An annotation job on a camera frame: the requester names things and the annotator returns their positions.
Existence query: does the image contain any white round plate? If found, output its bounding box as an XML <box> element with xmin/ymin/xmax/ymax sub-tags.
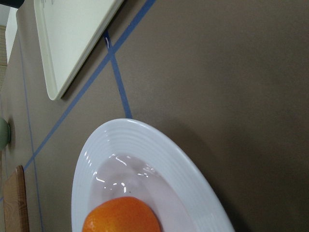
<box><xmin>71</xmin><ymin>119</ymin><xmax>233</xmax><ymax>232</ymax></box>

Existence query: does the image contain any orange mandarin fruit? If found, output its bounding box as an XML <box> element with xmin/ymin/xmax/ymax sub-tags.
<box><xmin>82</xmin><ymin>197</ymin><xmax>161</xmax><ymax>232</ymax></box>

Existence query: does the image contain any cream bear print tray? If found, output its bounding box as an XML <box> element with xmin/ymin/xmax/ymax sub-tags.
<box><xmin>34</xmin><ymin>0</ymin><xmax>123</xmax><ymax>101</ymax></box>

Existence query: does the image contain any light green bowl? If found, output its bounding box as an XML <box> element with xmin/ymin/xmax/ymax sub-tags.
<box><xmin>0</xmin><ymin>117</ymin><xmax>11</xmax><ymax>150</ymax></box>

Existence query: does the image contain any brown wooden cutting board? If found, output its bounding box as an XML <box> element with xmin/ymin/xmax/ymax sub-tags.
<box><xmin>3</xmin><ymin>165</ymin><xmax>29</xmax><ymax>232</ymax></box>

